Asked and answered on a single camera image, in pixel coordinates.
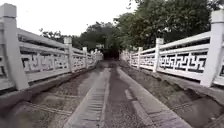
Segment white stone railing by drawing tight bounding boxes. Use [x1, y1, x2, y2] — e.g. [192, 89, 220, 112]
[0, 3, 104, 92]
[119, 9, 224, 89]

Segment row of green trees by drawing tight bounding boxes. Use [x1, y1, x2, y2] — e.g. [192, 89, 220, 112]
[39, 0, 224, 61]

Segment grey stone bridge path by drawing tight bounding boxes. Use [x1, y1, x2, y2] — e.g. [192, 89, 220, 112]
[0, 59, 224, 128]

